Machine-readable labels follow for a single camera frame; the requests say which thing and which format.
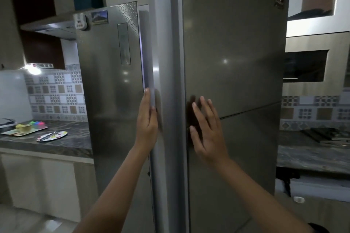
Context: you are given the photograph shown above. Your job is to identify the person's left hand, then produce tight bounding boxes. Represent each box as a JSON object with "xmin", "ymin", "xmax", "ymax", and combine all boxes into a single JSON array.
[{"xmin": 134, "ymin": 87, "xmax": 159, "ymax": 156}]

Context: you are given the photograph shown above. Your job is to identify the person's right hand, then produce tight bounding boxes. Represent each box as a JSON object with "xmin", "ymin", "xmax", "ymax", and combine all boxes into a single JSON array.
[{"xmin": 189, "ymin": 95, "xmax": 230, "ymax": 169}]

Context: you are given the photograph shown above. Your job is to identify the refrigerator door with display panel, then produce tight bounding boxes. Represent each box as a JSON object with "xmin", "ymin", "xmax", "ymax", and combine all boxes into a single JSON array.
[{"xmin": 73, "ymin": 1, "xmax": 159, "ymax": 233}]

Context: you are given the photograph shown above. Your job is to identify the stainless steel double-door fridge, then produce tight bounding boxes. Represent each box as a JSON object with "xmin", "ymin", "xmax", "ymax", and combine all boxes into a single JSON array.
[{"xmin": 73, "ymin": 0, "xmax": 291, "ymax": 233}]

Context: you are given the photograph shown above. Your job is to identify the colourful dotted plate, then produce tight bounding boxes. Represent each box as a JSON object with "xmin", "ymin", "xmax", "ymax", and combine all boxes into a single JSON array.
[{"xmin": 36, "ymin": 131, "xmax": 68, "ymax": 142}]

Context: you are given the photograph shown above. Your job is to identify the person's right forearm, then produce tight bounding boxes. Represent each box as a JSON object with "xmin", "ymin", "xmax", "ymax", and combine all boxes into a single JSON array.
[{"xmin": 216, "ymin": 156, "xmax": 315, "ymax": 233}]

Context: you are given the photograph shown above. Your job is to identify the metal tongs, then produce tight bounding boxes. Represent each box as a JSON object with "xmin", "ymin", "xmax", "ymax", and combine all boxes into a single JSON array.
[{"xmin": 38, "ymin": 131, "xmax": 58, "ymax": 141}]

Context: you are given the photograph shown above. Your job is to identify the landscape picture magnet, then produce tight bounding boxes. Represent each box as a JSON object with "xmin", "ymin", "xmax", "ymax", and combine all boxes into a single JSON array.
[{"xmin": 91, "ymin": 10, "xmax": 109, "ymax": 26}]

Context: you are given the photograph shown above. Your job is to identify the beige kitchen base cabinets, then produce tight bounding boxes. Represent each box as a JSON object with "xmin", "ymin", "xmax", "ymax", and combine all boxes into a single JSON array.
[{"xmin": 0, "ymin": 148, "xmax": 99, "ymax": 222}]

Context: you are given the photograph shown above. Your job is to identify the white timer magnet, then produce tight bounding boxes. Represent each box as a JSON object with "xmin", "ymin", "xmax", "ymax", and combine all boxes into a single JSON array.
[{"xmin": 73, "ymin": 12, "xmax": 88, "ymax": 31}]

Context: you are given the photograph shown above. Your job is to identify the glowing light bulb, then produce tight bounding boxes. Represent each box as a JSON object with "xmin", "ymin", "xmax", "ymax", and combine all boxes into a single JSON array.
[{"xmin": 26, "ymin": 64, "xmax": 42, "ymax": 75}]

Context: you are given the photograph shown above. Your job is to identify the pale rectangular tray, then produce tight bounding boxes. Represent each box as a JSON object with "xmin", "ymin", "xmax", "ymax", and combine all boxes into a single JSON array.
[{"xmin": 1, "ymin": 125, "xmax": 49, "ymax": 137}]

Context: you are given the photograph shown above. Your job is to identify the dark blue sleeve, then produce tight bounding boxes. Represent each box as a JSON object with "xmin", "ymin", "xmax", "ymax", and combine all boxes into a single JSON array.
[{"xmin": 307, "ymin": 222, "xmax": 331, "ymax": 233}]

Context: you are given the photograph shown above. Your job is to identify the small white appliance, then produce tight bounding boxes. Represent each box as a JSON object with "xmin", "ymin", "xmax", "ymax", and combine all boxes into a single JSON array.
[{"xmin": 0, "ymin": 118, "xmax": 17, "ymax": 128}]

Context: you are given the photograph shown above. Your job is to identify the steel range hood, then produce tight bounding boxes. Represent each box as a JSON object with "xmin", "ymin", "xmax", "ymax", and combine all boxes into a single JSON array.
[{"xmin": 20, "ymin": 9, "xmax": 95, "ymax": 41}]

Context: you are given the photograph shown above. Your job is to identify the beige panel with niche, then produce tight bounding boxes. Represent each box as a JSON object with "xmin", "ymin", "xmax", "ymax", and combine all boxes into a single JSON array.
[{"xmin": 282, "ymin": 32, "xmax": 350, "ymax": 97}]

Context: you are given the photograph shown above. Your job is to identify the beige wall cabinet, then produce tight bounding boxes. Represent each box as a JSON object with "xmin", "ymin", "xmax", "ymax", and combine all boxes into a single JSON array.
[{"xmin": 0, "ymin": 0, "xmax": 25, "ymax": 71}]

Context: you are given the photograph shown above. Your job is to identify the dark brown wall cabinet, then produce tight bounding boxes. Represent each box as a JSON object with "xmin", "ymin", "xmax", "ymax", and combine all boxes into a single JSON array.
[{"xmin": 5, "ymin": 0, "xmax": 66, "ymax": 70}]

